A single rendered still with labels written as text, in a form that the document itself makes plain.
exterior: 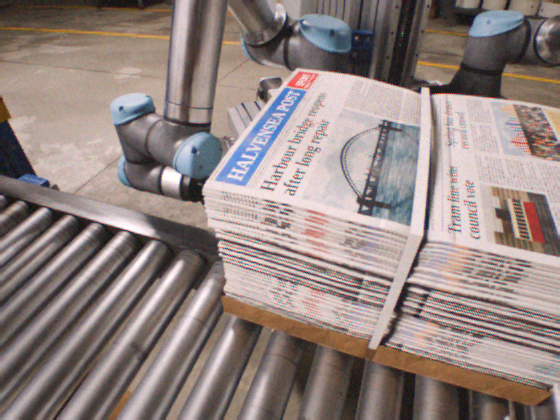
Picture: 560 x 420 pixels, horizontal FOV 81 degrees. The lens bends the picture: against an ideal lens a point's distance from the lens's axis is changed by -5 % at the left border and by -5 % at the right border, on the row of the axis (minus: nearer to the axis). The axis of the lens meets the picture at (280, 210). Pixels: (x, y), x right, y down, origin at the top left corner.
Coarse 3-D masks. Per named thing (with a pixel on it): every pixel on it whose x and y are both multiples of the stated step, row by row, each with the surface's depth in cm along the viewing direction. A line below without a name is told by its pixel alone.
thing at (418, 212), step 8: (424, 88) 45; (424, 96) 42; (424, 104) 40; (424, 112) 38; (424, 120) 36; (424, 128) 35; (424, 136) 34; (424, 144) 33; (424, 152) 32; (424, 160) 31; (424, 168) 30; (424, 176) 30; (416, 184) 29; (424, 184) 29; (416, 192) 28; (424, 192) 28; (416, 200) 28; (424, 200) 28; (416, 208) 27; (424, 208) 27; (416, 216) 27; (416, 224) 26; (416, 232) 26
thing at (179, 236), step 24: (0, 192) 67; (24, 192) 67; (48, 192) 67; (96, 216) 62; (120, 216) 62; (144, 216) 62; (144, 240) 59; (168, 240) 57; (192, 240) 57; (216, 240) 57; (168, 264) 61; (192, 288) 64
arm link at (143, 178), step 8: (120, 160) 66; (120, 168) 65; (128, 168) 64; (136, 168) 63; (144, 168) 63; (152, 168) 63; (160, 168) 63; (120, 176) 66; (128, 176) 65; (136, 176) 64; (144, 176) 64; (152, 176) 63; (160, 176) 63; (128, 184) 66; (136, 184) 65; (144, 184) 65; (152, 184) 64; (160, 184) 63; (152, 192) 66; (160, 192) 65
